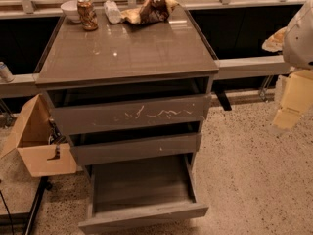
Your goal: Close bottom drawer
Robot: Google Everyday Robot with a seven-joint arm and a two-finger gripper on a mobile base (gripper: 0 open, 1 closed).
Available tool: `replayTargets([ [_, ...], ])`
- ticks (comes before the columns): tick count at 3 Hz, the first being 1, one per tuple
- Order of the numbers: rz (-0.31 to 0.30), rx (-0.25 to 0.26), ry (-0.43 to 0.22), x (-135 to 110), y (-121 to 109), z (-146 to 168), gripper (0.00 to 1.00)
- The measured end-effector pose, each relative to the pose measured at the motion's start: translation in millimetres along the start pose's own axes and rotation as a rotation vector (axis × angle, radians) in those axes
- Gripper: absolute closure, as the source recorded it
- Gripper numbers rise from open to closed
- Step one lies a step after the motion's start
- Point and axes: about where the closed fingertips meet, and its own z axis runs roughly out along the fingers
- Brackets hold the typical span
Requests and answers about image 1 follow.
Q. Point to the white can on rail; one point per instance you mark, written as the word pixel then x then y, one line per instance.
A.
pixel 5 73

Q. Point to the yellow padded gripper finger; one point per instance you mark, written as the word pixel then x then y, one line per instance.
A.
pixel 285 119

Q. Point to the open cardboard box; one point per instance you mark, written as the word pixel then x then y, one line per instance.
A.
pixel 29 136

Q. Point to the grey middle drawer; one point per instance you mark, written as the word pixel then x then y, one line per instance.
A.
pixel 136 143

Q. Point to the white bowl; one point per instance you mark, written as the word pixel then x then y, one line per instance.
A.
pixel 69 8

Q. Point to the grey drawer cabinet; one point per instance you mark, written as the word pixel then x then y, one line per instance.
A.
pixel 125 53

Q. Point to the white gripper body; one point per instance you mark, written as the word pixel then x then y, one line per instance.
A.
pixel 299 41

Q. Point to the brown soda can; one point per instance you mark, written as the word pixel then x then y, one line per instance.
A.
pixel 88 17

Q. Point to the grey horizontal rail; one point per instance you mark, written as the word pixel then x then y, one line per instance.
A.
pixel 24 84

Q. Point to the black floor bar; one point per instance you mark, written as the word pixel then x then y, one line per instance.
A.
pixel 43 185

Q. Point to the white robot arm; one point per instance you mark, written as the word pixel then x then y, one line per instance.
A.
pixel 295 41

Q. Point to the grey bottom drawer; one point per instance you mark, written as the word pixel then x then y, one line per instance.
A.
pixel 141 193

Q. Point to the grey drawer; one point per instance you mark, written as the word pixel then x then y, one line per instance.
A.
pixel 141 193
pixel 136 143
pixel 127 106

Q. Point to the grey top drawer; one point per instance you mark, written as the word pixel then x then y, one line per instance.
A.
pixel 127 106

